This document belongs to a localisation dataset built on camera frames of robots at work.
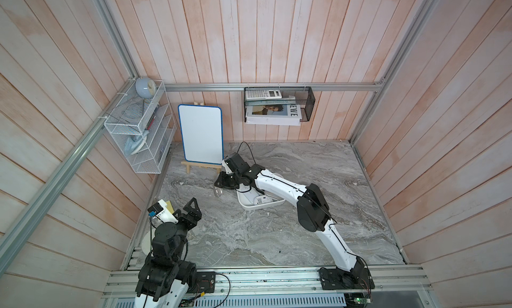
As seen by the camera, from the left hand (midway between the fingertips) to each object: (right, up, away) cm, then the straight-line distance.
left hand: (190, 205), depth 72 cm
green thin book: (+31, +43, +16) cm, 56 cm away
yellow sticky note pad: (-16, -5, +20) cm, 26 cm away
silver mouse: (+8, +3, +15) cm, 17 cm away
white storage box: (+22, -1, +22) cm, 32 cm away
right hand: (+6, +6, +17) cm, 19 cm away
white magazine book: (+34, +39, +21) cm, 55 cm away
